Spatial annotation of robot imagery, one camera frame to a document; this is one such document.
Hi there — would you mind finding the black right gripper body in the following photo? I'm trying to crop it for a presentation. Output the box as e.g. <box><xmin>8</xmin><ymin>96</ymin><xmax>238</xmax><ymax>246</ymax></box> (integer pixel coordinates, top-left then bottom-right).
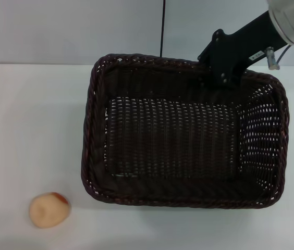
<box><xmin>197</xmin><ymin>10</ymin><xmax>290</xmax><ymax>91</ymax></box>

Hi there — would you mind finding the grey cable with metal plug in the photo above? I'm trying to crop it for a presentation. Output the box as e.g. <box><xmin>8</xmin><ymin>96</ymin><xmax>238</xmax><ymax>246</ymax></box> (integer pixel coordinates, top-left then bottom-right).
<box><xmin>264</xmin><ymin>34</ymin><xmax>294</xmax><ymax>70</ymax></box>

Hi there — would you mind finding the dark brown woven basket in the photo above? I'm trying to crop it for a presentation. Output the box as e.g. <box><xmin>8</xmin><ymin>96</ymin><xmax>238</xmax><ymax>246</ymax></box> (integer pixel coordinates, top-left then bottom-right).
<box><xmin>80</xmin><ymin>53</ymin><xmax>291</xmax><ymax>209</ymax></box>

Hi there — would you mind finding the peach coloured round fruit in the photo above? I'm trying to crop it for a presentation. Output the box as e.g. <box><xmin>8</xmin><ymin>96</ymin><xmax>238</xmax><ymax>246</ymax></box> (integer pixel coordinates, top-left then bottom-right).
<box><xmin>29</xmin><ymin>192</ymin><xmax>72</xmax><ymax>229</ymax></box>

